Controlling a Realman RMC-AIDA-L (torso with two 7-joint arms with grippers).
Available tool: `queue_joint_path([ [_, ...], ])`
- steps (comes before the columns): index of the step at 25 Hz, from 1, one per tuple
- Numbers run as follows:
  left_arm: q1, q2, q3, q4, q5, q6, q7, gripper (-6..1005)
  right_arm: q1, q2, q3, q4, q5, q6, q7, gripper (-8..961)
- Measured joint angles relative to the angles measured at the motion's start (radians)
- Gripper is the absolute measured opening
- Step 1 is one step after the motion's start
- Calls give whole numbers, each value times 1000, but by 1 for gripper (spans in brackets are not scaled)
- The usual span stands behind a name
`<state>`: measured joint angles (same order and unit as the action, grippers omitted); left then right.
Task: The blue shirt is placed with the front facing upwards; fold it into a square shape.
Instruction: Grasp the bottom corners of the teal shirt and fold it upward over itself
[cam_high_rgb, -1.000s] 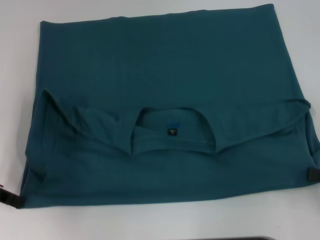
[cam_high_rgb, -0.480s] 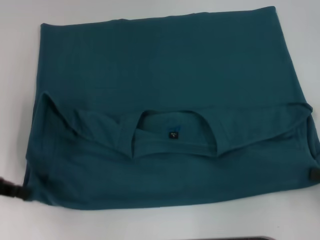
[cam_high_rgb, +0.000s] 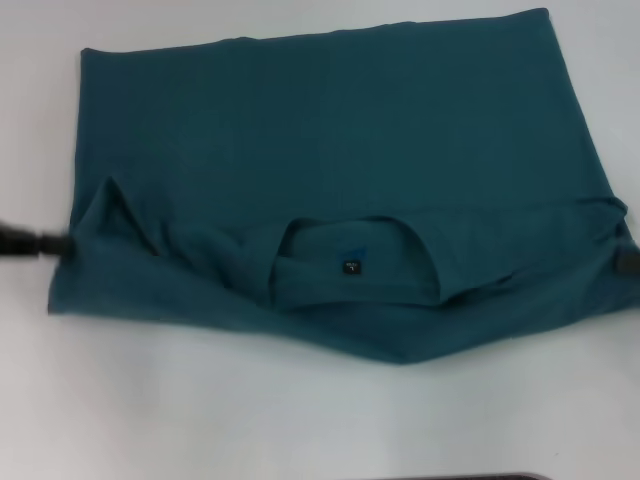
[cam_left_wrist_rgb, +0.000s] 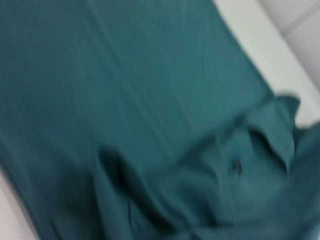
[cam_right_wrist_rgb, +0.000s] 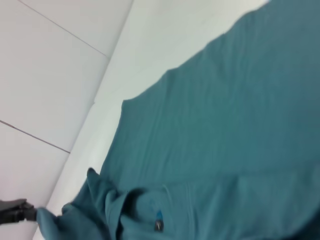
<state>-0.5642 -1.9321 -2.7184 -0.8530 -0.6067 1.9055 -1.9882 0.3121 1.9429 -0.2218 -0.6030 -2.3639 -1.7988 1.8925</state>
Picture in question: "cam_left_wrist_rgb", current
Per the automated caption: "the teal printed t-shirt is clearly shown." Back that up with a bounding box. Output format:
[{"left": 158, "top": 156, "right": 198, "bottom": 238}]
[{"left": 0, "top": 0, "right": 320, "bottom": 240}]

